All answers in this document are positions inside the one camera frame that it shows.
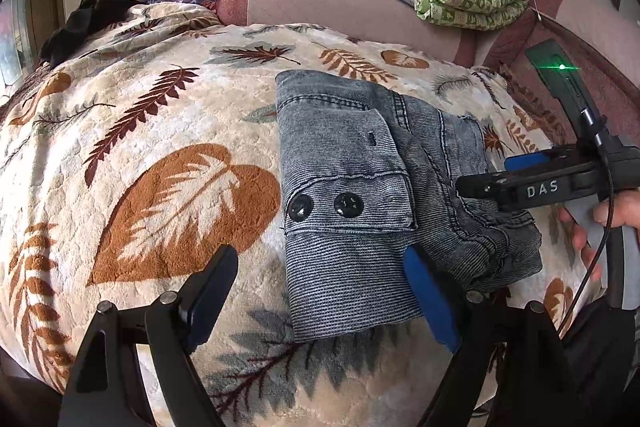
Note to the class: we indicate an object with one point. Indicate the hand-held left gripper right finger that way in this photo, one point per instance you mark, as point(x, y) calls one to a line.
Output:
point(431, 299)

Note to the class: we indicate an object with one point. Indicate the grey denim shirt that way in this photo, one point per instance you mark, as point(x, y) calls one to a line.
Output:
point(340, 157)

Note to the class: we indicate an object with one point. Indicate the black cloth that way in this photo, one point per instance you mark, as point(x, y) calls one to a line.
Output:
point(75, 27)

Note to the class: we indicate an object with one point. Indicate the person's dark clothing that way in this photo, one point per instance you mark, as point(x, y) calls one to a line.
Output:
point(605, 372)

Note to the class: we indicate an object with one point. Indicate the patterned glass window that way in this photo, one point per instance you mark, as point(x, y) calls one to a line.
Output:
point(12, 47)

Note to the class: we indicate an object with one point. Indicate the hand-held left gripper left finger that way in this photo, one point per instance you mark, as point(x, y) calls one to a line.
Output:
point(210, 302)

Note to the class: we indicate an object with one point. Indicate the person's right hand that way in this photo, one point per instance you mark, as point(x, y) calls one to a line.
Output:
point(627, 209)

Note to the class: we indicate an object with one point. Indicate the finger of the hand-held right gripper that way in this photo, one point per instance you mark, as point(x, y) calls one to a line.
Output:
point(525, 161)
point(480, 189)

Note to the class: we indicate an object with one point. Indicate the leaf printed fleece blanket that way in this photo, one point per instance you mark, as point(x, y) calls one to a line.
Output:
point(150, 107)

